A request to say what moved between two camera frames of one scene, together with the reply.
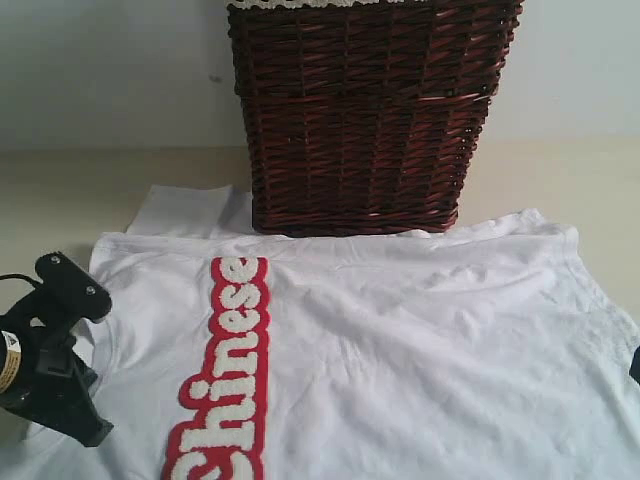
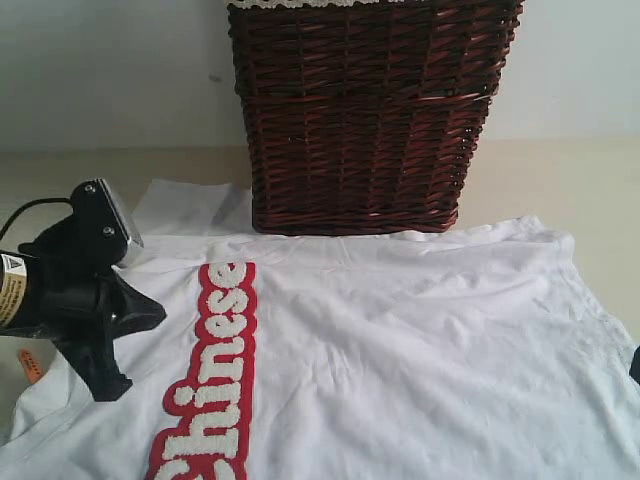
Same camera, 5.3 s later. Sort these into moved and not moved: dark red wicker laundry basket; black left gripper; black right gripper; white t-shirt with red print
Moved: black left gripper
Not moved: white t-shirt with red print; dark red wicker laundry basket; black right gripper
